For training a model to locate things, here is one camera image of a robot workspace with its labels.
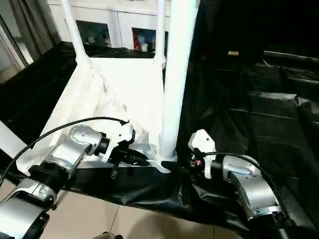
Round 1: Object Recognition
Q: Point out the white plastic table top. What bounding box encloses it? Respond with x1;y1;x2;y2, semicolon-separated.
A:
16;56;178;175

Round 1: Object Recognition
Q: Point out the white plastic table leg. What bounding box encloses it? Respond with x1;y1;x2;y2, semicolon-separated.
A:
59;0;90;67
153;0;168;69
0;120;27;159
159;0;200;157

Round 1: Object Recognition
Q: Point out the dark robot torso front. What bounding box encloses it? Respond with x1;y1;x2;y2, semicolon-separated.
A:
101;231;124;239

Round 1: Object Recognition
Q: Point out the black work mat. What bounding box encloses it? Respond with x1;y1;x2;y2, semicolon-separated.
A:
0;41;319;237

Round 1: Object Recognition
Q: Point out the white glass-door cabinet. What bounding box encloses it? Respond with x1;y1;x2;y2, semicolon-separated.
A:
47;0;175;54

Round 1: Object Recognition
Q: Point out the grey curtain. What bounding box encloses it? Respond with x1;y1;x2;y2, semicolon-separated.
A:
9;0;59;58

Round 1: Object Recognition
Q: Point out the black cabinet with gold label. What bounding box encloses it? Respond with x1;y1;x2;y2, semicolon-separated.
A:
191;0;319;63

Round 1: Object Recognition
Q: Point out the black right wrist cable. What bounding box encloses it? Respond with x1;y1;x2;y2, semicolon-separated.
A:
194;148;294;225

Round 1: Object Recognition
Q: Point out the white sliding door frame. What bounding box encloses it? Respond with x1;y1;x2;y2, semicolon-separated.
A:
0;14;29;72

